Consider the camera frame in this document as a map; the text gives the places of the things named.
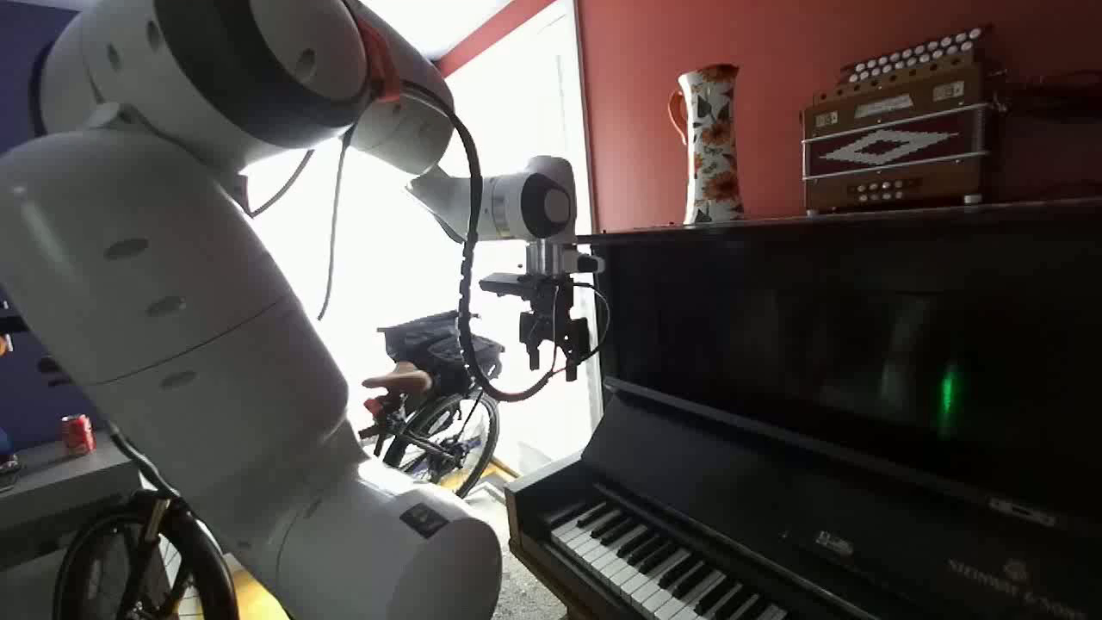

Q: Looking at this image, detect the bicycle with brown saddle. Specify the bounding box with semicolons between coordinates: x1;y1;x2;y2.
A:
359;306;508;500

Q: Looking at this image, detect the gray side table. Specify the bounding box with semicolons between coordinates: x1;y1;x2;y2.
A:
0;430;146;620

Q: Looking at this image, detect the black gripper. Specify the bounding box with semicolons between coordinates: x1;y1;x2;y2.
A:
518;266;595;386

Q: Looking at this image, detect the floral ceramic vase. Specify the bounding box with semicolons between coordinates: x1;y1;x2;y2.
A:
665;61;746;228

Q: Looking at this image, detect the black upright piano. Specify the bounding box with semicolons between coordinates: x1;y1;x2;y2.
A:
503;196;1102;620

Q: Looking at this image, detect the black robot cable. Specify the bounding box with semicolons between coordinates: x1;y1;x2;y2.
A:
340;79;577;406

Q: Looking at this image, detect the red soda can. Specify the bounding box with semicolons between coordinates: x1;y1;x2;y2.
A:
60;409;99;459

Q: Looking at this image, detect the brown wooden accordion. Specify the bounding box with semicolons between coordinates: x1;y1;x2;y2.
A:
800;24;999;218

